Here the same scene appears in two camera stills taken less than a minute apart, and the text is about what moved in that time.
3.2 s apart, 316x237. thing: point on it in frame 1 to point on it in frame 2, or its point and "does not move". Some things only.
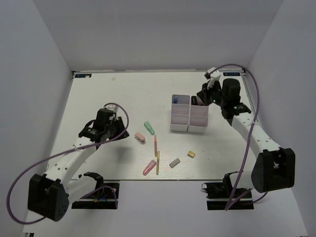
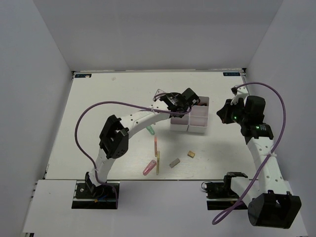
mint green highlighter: x=149 y=128 does not move
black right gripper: x=201 y=96 to x=223 y=113
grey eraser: x=174 y=163 does not move
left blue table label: x=87 y=75 does not move
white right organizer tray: x=198 y=118 does not move
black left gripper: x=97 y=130 to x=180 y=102
